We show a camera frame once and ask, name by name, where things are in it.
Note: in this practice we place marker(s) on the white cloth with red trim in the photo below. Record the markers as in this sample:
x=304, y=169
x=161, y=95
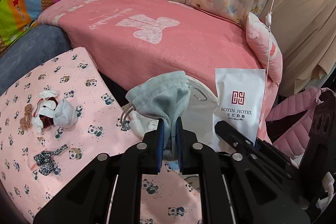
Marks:
x=43, y=108

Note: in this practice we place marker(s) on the white sock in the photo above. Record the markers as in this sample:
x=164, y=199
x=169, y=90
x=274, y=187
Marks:
x=65, y=112

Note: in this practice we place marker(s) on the bin with white bag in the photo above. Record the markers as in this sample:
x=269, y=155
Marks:
x=199, y=113

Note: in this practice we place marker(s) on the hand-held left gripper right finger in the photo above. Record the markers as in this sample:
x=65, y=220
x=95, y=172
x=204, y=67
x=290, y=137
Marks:
x=179, y=145

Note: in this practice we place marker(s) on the pink printed pillow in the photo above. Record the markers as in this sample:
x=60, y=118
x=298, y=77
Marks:
x=262, y=50

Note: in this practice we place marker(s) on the pink puffer jacket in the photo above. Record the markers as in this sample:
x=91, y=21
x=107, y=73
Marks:
x=288, y=134

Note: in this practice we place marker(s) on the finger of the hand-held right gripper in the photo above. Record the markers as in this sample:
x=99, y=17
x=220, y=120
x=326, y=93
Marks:
x=259, y=144
x=228, y=132

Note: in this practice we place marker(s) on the leopard print cloth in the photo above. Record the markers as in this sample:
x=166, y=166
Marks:
x=46, y=162

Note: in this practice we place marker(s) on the blue-grey sofa cushion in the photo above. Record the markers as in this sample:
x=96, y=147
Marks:
x=31, y=50

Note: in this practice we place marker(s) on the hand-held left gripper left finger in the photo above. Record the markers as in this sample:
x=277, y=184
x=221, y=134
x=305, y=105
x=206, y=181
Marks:
x=159, y=142

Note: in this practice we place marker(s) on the pink blanket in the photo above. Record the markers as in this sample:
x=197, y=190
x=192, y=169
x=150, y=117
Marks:
x=170, y=56

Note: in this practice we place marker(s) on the beige curtain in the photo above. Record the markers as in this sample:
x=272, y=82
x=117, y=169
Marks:
x=302, y=16

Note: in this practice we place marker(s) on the brown lace piece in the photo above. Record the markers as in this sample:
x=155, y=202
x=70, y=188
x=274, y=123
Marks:
x=26, y=117

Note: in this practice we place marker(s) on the pink panda-print cloth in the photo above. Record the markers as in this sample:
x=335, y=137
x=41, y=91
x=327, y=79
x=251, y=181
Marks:
x=86, y=108

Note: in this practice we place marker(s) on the white paper packet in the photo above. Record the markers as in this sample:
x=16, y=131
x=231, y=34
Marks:
x=236, y=87

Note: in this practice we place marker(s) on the dark brown scrunchie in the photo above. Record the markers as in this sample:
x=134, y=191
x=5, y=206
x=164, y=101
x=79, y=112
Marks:
x=48, y=121

